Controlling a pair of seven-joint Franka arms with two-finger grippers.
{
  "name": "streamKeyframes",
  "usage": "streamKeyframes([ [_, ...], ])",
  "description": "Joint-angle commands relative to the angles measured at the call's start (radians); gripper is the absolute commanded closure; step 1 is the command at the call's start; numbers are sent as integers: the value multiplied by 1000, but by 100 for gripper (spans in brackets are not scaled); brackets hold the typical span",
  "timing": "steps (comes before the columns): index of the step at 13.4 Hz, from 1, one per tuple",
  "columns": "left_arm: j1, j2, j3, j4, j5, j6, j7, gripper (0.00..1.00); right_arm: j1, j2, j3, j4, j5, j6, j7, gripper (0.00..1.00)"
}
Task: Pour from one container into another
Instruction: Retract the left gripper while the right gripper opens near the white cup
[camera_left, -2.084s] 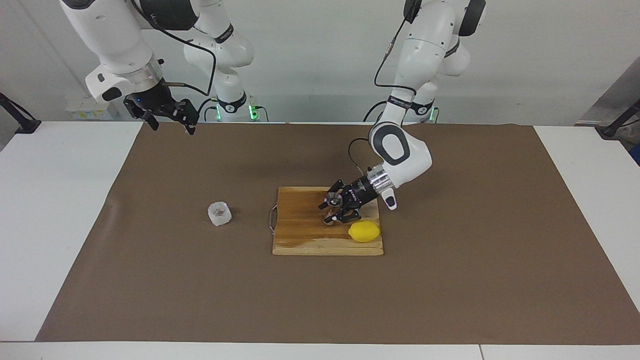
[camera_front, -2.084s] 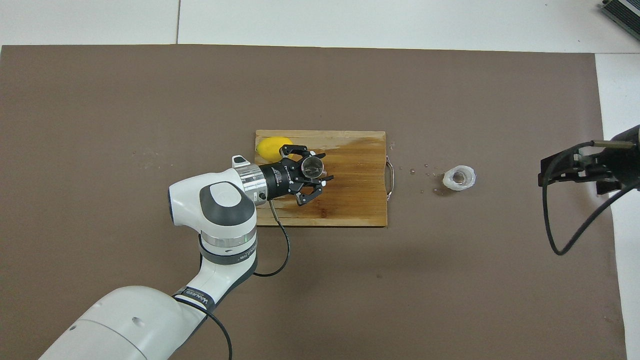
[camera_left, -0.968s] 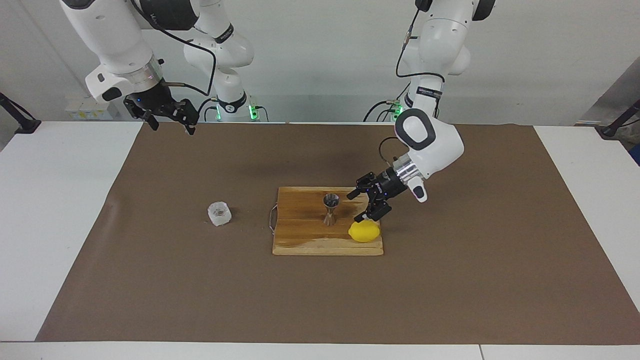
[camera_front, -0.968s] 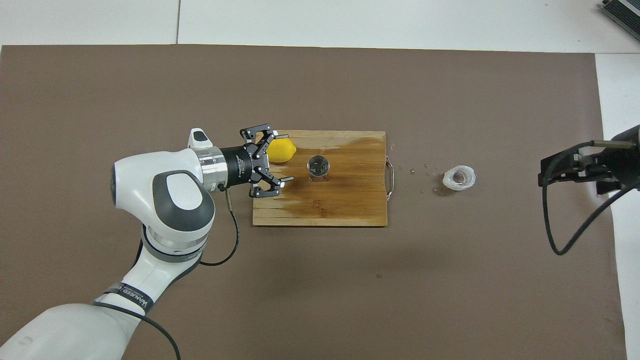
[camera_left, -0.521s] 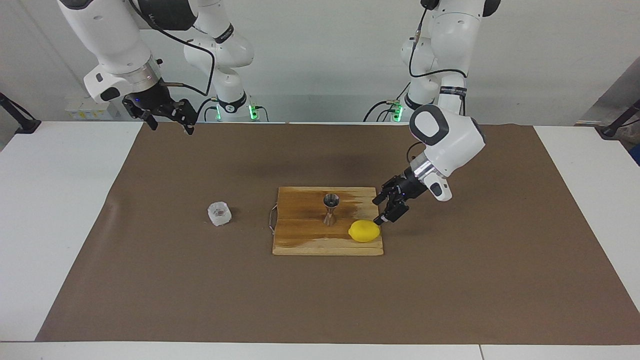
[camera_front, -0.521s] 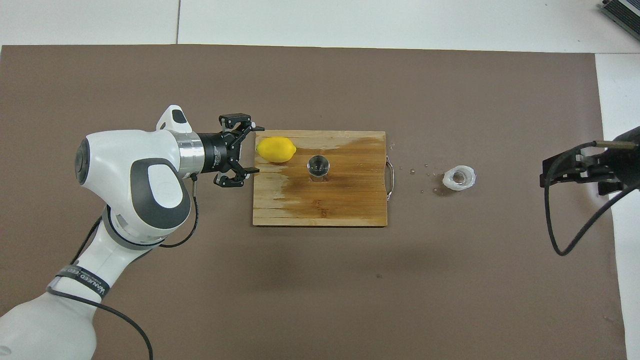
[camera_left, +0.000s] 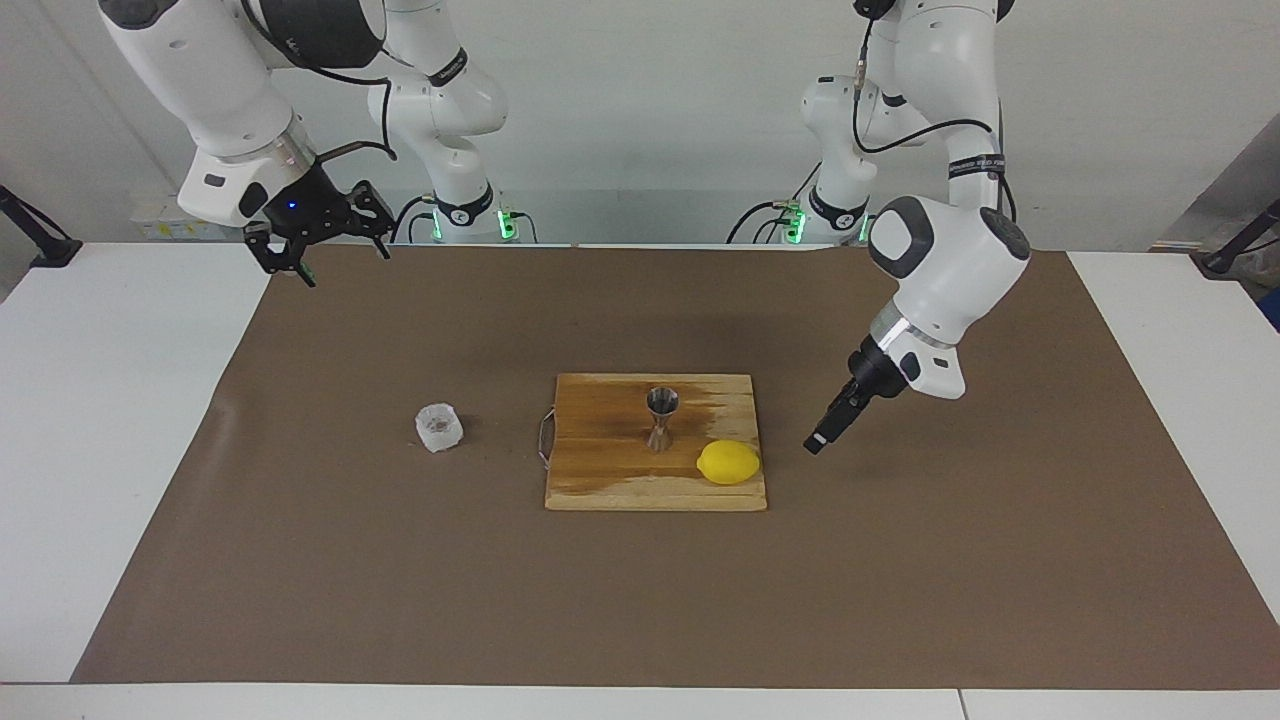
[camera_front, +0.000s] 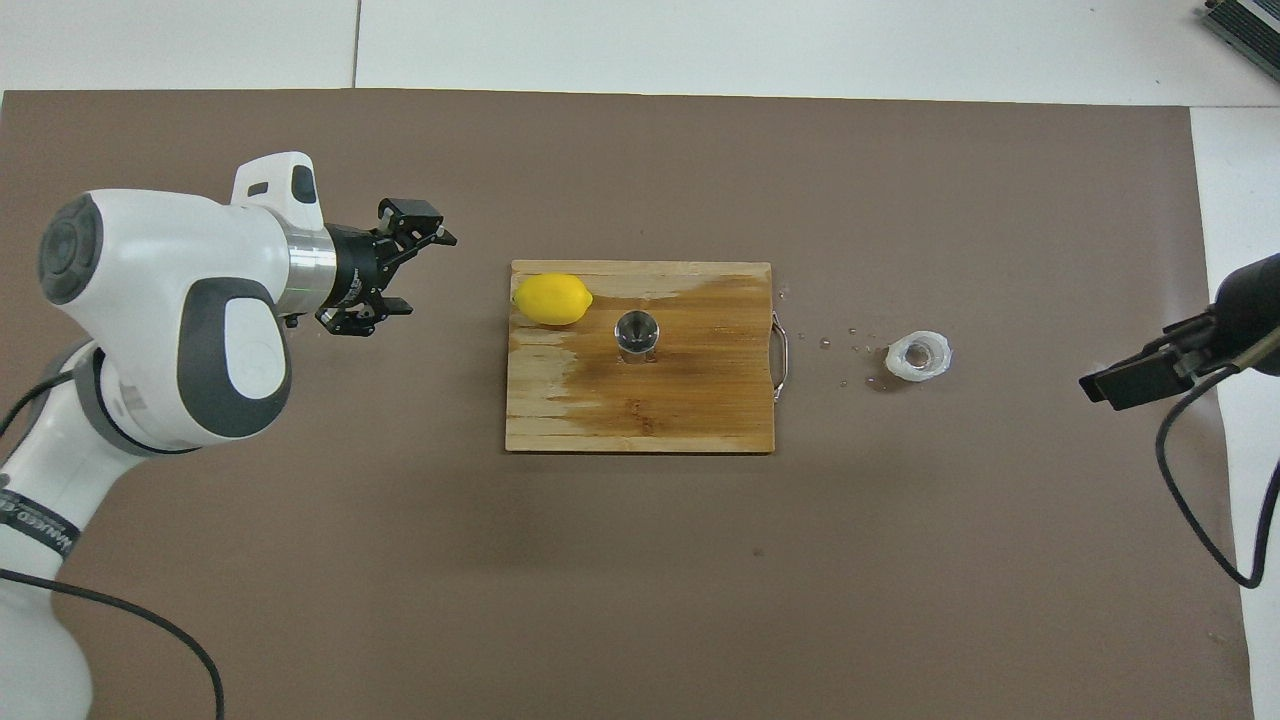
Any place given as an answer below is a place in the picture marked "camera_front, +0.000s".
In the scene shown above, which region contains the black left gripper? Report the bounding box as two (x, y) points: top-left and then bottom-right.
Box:
(316, 198), (458, 338)

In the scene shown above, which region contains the steel jigger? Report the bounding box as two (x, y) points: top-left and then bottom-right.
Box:
(613, 309), (661, 364)

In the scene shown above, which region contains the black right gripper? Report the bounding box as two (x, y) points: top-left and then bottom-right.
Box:
(1079, 253), (1280, 412)

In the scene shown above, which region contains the grey ribbed device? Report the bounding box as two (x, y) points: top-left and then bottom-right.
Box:
(1200, 0), (1280, 56)

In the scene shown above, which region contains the yellow lemon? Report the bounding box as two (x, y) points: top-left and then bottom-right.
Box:
(513, 273), (594, 327)

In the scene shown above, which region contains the brown table mat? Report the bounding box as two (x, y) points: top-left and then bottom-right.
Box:
(0, 88), (1256, 720)

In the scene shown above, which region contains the wooden cutting board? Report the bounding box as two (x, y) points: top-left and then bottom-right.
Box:
(505, 260), (790, 456)

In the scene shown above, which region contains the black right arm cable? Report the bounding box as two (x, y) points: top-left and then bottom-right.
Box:
(1155, 325), (1280, 590)

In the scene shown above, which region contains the clear plastic cup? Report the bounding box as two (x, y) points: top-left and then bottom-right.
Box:
(885, 329), (953, 386)

